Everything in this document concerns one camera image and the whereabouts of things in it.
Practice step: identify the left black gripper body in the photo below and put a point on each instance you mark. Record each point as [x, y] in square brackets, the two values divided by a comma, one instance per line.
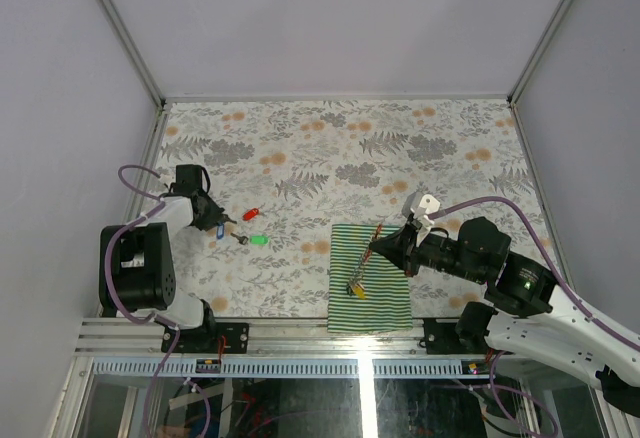
[212, 211]

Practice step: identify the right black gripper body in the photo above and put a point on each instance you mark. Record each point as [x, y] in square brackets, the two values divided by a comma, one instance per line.
[412, 254]

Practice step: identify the blue tagged key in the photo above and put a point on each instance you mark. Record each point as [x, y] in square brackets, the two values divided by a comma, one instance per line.
[220, 231]

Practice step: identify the red handled silver keyring carabiner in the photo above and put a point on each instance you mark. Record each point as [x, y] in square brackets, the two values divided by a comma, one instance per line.
[357, 276]

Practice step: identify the yellow tagged keys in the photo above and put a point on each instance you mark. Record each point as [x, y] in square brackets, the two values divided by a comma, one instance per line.
[358, 292]

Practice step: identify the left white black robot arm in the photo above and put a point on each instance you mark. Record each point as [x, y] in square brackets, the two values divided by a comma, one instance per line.
[137, 278]

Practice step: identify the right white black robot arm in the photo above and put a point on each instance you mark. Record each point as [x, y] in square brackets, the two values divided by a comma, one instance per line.
[527, 310]

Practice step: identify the red tagged key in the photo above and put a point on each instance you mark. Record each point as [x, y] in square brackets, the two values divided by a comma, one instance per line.
[251, 214]

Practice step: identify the green tagged key on table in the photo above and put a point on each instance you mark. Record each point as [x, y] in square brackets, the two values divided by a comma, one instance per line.
[244, 240]

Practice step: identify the green striped cloth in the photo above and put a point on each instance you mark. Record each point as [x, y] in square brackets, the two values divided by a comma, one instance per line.
[387, 306]

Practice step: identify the floral table mat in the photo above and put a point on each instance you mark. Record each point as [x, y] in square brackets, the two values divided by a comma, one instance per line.
[308, 165]

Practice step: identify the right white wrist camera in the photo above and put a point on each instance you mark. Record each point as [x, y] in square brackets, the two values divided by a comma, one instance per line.
[417, 209]

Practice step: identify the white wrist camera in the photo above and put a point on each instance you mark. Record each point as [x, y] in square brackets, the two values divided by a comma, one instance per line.
[166, 181]
[417, 209]

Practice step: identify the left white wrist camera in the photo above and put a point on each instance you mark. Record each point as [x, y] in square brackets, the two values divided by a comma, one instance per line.
[166, 181]

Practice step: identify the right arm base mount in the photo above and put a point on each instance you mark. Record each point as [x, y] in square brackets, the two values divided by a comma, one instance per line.
[450, 335]

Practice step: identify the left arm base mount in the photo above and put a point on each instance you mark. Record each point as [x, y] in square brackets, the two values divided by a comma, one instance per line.
[214, 337]

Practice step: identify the white slotted cable duct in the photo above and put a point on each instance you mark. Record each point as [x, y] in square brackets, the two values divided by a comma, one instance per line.
[281, 368]

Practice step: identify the aluminium front rail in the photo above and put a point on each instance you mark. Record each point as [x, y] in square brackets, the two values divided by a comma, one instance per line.
[268, 337]

